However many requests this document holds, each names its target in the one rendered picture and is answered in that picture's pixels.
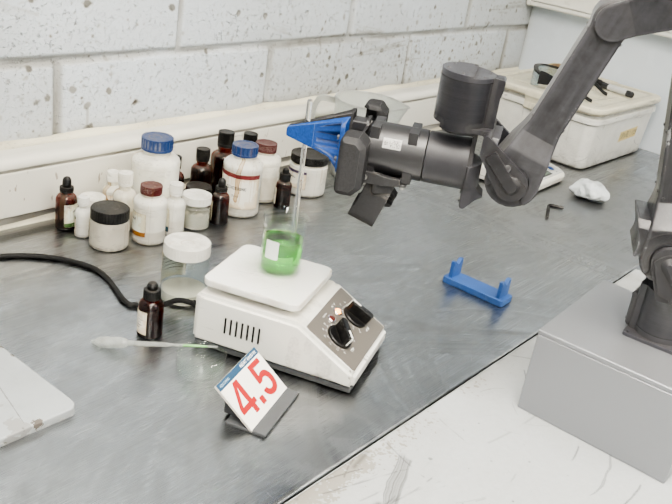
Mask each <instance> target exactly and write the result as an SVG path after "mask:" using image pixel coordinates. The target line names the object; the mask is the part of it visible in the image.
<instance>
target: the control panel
mask: <svg viewBox="0 0 672 504"><path fill-rule="evenodd" d="M352 300H354V299H353V298H352V297H351V296H350V295H349V294H348V293H347V292H346V291H345V290H343V289H342V288H339V290H338V291H337V292H336V293H335V294H334V295H333V296H332V298H331V299H330V300H329V301H328V302H327V303H326V304H325V306H324V307H323V308H322V309H321V310H320V311H319V313H318V314H317V315H316V316H315V317H314V318H313V319H312V321H311V322H310V323H309V324H308V325H307V328H308V329H309V330H310V331H311V332H312V333H313V334H314V335H315V336H316V337H317V338H318V339H319V340H320V341H321V342H323V343H324V344H325V345H326V346H327V347H328V348H329V349H330V350H331V351H332V352H333V353H334V354H335V355H336V356H338V357H339V358H340V359H341V360H342V361H343V362H344V363H345V364H346V365H347V366H348V367H349V368H350V369H352V370H353V371H355V370H356V368H357V367H358V365H359V364H360V362H361V361H362V359H363V358H364V356H365V355H366V354H367V352H368V351H369V349H370V348H371V346H372V345H373V343H374V342H375V340H376V339H377V337H378V336H379V334H380V333H381V331H382V330H383V328H384V327H383V326H382V325H381V324H380V323H379V322H378V321H377V320H376V319H375V318H374V317H373V318H372V319H371V320H370V321H369V322H368V323H367V324H366V325H365V327H363V328H358V327H356V326H354V325H353V324H351V323H350V322H349V321H348V322H349V325H350V328H351V330H352V333H353V336H354V340H353V341H352V344H351V346H350V347H349V348H347V349H343V348H340V347H338V346H337V345H336V344H335V343H334V342H333V341H332V340H331V339H330V337H329V335H328V328H329V327H330V326H331V325H336V324H337V323H338V322H339V321H340V320H341V319H342V318H346V316H345V314H344V309H345V307H346V306H347V305H348V304H349V303H350V302H351V301H352ZM336 308H338V309H340V311H341V314H338V313H337V312H336V310H335V309H336ZM330 315H332V316H334V317H335V321H332V320H331V319H330ZM346 319H347V318H346ZM347 320H348V319H347Z"/></svg>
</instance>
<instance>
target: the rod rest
mask: <svg viewBox="0 0 672 504"><path fill-rule="evenodd" d="M463 260H464V258H462V257H459V258H458V260H457V262H456V261H454V260H453V261H452V263H451V267H450V272H449V273H448V274H446V275H444V277H443V282H444V283H446V284H449V285H451V286H453V287H455V288H458V289H460V290H462V291H464V292H467V293H469V294H471V295H473V296H475V297H478V298H480V299H482V300H484V301H487V302H489V303H491V304H493V305H496V306H498V307H503V306H505V305H506V304H508V303H509V302H511V299H512V295H511V294H508V291H509V287H510V283H511V278H509V277H508V278H506V280H505V282H503V281H501V282H500V284H499V287H498V289H497V288H495V287H492V286H490V285H488V284H485V283H483V282H481V281H478V280H476V279H474V278H472V277H469V276H467V275H465V274H462V273H461V268H462V264H463Z"/></svg>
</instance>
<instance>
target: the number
mask: <svg viewBox="0 0 672 504"><path fill-rule="evenodd" d="M282 385H283V384H282V383H281V382H280V381H279V379H278V378H277V377H276V376H275V374H274V373H273V372H272V371H271V369H270V368H269V367H268V366H267V364H266V363H265V362H264V361H263V359H262V358H261V357H260V356H259V354H258V353H257V355H256V356H255V357H254V358H253V359H252V360H251V361H250V362H249V363H248V364H247V365H246V366H245V367H244V368H243V369H242V370H241V371H240V372H239V373H238V375H237V376H236V377H235V378H234V379H233V380H232V381H231V382H230V383H229V384H228V385H227V386H226V387H225V388H224V389H223V390H222V391H223V392H224V394H225V395H226V396H227V397H228V399H229V400H230V401H231V402H232V404H233V405H234V406H235V407H236V409H237V410H238V411H239V412H240V413H241V415H242V416H243V417H244V418H245V420H246V421H247V422H248V423H249V425H250V424H251V422H252V421H253V420H254V419H255V418H256V416H257V415H258V414H259V413H260V412H261V410H262V409H263V408H264V407H265V406H266V404H267V403H268V402H269V401H270V400H271V398H272V397H273V396H274V395H275V394H276V392H277V391H278V390H279V389H280V388H281V386H282Z"/></svg>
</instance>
